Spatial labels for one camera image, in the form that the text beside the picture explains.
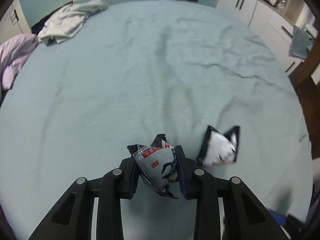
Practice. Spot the dark blue pillow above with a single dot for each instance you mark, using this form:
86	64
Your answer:
42	25

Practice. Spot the bed with teal sheet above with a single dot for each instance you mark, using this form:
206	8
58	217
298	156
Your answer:
125	80

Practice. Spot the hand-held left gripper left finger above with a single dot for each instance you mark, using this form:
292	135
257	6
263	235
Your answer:
112	192

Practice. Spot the cream wardrobe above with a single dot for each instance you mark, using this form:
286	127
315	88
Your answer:
12	20

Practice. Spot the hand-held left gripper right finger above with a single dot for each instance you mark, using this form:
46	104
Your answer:
207	195

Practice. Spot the crumpled grey cloth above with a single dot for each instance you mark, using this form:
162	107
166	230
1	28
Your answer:
67	21

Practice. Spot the black antler print packet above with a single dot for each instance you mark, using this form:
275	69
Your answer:
218	150
155	165

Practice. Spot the blue towel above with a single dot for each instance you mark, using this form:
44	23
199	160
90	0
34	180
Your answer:
301	42

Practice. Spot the pink duvet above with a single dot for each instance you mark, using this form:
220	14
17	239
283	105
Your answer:
13	57

